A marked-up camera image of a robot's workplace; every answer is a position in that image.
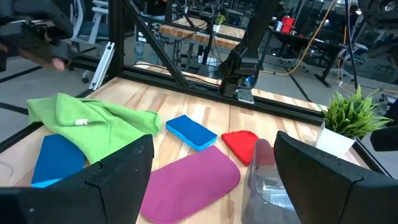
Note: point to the translucent grey plastic basket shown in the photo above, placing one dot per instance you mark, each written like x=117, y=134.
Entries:
x=264, y=193

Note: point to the magenta felt cloth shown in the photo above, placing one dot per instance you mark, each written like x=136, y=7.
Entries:
x=189, y=183

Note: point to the blue sponge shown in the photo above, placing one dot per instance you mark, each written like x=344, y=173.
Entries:
x=57, y=158
x=191, y=130

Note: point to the black office desk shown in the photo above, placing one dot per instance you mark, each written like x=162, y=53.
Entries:
x=298, y=39

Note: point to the green microfiber cloth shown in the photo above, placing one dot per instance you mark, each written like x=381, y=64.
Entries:
x=102, y=130

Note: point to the white office chair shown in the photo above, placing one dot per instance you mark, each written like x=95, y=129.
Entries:
x=94, y=18

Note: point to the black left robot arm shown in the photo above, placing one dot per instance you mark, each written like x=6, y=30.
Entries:
x=245, y=62

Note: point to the wooden work table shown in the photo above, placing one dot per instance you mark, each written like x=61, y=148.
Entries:
x=199, y=35

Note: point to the silver frame bracket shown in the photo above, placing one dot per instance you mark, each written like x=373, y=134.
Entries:
x=102, y=65

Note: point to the small green potted plant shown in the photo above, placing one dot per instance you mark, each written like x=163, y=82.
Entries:
x=219, y=20

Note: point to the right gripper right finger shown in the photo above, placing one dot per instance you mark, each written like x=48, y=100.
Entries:
x=326, y=193

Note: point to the green plant in white pot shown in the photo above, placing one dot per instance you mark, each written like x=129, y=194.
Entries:
x=351, y=118

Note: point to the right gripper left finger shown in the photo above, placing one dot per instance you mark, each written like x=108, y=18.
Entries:
x=93, y=199

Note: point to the red boxes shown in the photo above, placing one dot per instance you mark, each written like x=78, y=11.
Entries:
x=288, y=25

